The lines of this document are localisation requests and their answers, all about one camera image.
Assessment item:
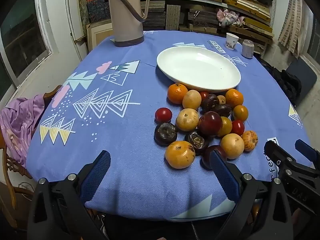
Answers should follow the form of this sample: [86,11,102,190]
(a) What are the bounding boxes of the white leaning plank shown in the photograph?
[64,0,88,60]

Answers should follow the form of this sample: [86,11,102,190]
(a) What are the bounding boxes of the white picture frame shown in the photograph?
[86,21,115,55]

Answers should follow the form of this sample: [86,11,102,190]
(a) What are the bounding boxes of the beige mosaic tile strips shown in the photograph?
[277,0,304,53]

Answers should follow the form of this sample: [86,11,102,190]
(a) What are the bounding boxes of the wooden chair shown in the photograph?
[0,84,62,220]

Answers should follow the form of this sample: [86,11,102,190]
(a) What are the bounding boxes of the window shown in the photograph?
[0,0,54,87]

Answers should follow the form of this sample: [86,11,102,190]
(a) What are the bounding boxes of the purple cloth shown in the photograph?
[0,94,45,167]

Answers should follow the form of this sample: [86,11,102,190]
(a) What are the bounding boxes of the dark brown water chestnut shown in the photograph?
[212,104,232,118]
[184,131,210,155]
[201,94,220,113]
[154,122,178,147]

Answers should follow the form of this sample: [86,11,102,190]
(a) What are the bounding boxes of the beige thermos flask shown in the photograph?
[108,0,150,47]

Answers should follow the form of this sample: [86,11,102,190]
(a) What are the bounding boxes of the dark blue seat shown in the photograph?
[282,57,318,107]

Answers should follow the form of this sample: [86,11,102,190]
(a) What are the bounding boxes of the printed paper cup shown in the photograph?
[226,33,239,50]

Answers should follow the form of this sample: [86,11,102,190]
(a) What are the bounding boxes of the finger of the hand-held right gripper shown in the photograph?
[264,140,320,215]
[295,139,320,164]

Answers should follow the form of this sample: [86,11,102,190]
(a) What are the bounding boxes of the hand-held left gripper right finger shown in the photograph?
[209,151,293,240]

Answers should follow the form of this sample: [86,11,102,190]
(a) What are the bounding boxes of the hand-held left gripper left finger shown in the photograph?
[27,150,112,240]

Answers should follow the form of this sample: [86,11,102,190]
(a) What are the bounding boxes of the pink floral cloth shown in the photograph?
[216,8,245,27]

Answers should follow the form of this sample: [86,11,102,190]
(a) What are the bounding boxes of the blue printed tablecloth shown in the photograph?
[26,30,314,222]

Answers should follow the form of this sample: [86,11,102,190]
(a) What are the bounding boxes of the black bag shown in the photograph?
[260,59,302,105]

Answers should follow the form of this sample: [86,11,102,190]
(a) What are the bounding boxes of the yellow orange tomato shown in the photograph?
[232,105,249,122]
[217,117,233,137]

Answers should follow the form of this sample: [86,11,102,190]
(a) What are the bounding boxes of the stacks of sample boards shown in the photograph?
[85,0,274,53]

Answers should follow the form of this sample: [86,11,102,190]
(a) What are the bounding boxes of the dark red plum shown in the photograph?
[198,111,223,137]
[202,145,227,170]

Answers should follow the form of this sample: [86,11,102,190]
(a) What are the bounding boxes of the white oval plate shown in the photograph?
[157,46,241,92]

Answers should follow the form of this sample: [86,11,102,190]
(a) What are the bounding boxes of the grey drink can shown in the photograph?
[242,39,254,59]

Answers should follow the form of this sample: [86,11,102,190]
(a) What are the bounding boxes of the tangerine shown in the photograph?
[225,89,244,108]
[167,83,188,105]

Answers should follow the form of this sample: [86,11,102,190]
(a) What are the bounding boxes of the brown speckled orange persimmon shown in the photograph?
[241,130,258,152]

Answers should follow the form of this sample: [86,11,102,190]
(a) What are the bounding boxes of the tan asian pear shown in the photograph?
[175,108,200,132]
[220,133,245,159]
[182,90,202,110]

